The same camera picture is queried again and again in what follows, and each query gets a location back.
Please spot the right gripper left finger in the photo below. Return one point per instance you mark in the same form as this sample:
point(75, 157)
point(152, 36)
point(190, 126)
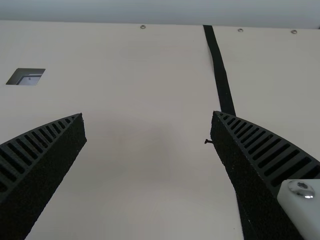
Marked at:
point(42, 170)

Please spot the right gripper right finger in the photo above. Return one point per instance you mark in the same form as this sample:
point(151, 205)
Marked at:
point(262, 175)

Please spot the black strip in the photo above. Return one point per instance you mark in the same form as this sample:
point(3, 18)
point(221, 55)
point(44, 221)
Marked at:
point(221, 75)

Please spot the small square scanner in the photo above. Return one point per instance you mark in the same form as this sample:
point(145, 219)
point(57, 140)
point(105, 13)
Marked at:
point(25, 77)

